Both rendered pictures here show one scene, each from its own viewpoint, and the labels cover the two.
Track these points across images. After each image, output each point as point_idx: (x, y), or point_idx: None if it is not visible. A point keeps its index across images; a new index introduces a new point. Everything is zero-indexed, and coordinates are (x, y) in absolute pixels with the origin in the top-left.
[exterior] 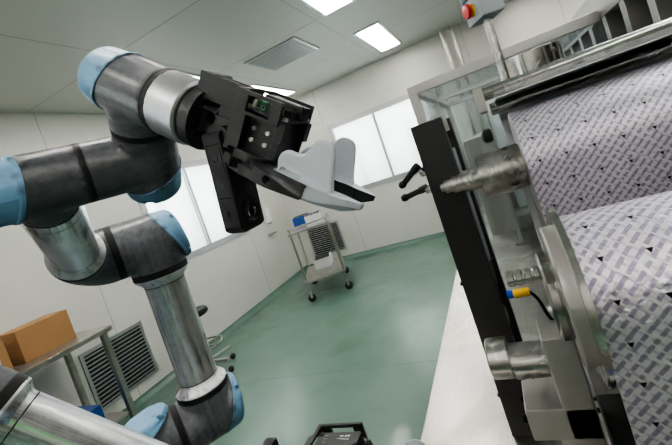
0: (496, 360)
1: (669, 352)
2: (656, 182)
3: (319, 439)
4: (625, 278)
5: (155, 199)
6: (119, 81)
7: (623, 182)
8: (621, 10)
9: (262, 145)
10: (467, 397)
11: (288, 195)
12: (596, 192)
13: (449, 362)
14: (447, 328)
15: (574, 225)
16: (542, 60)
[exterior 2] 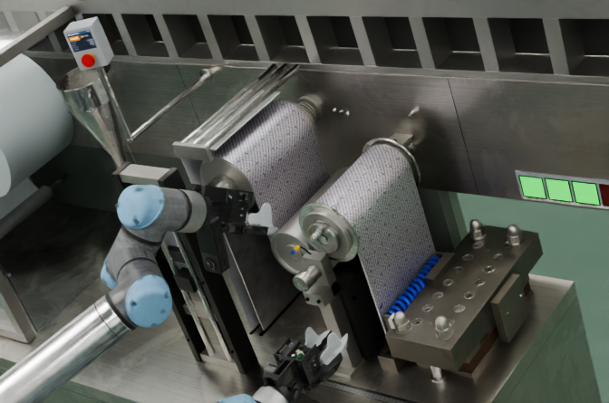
0: (308, 280)
1: (365, 235)
2: (292, 178)
3: (284, 354)
4: (353, 217)
5: None
6: (175, 206)
7: (283, 182)
8: (116, 21)
9: (241, 215)
10: (189, 388)
11: (264, 234)
12: (275, 191)
13: (137, 389)
14: (83, 380)
15: (330, 206)
16: (111, 84)
